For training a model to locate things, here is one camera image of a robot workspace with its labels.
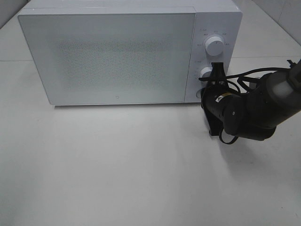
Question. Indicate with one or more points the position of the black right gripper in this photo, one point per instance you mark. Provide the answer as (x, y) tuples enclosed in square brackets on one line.
[(211, 97)]

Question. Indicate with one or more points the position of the round white door button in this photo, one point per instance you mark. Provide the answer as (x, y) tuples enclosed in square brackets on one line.
[(199, 94)]

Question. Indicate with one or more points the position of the white timer knob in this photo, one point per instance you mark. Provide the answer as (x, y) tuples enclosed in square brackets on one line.
[(205, 72)]

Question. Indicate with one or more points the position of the white microwave door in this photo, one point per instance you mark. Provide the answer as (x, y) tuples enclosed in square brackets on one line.
[(111, 59)]

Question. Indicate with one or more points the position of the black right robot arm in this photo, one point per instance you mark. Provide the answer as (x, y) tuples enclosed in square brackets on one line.
[(251, 104)]

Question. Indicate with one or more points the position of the upper white power knob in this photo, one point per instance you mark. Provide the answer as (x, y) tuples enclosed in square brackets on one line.
[(214, 45)]

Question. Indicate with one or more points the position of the white microwave oven body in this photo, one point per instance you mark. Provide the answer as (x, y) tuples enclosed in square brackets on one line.
[(212, 17)]

